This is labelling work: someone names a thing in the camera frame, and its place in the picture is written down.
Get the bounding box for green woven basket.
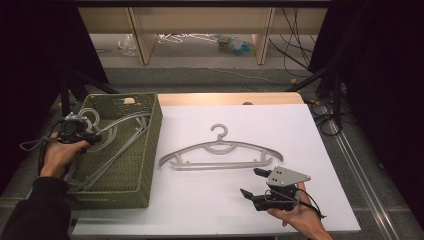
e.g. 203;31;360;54
63;92;164;210

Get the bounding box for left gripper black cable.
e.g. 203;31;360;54
19;118;68;176

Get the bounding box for coiled black floor cables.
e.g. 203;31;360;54
307;98;344;138

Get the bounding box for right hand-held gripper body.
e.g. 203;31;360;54
253;165;312;213

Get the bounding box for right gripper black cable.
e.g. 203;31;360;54
296;187;327;220

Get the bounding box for person's right hand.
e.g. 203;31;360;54
267;181;329;236

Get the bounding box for thin light floor cable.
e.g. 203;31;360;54
186;66;293;85

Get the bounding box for person's left hand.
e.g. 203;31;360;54
39;131;92;180

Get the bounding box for hanging black cables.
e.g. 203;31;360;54
268;7;318;71

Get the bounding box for dark curtain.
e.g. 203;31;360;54
308;0;424;231
0;0;109;198

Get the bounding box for colourful toy pile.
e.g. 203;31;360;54
217;35;257;57

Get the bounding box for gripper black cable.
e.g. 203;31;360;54
19;118;68;176
296;187;327;220

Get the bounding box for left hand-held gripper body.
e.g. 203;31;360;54
57;112;90;145

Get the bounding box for white table mat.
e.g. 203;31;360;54
71;103;362;238

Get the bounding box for wooden shelf unit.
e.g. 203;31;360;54
75;6;329;66

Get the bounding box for clear plastic bag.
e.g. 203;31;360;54
117;33;138;57

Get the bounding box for black metal stand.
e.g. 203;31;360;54
285;64;345;131
59;68;119;118

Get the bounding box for white wire hangers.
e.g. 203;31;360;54
157;32;218;45

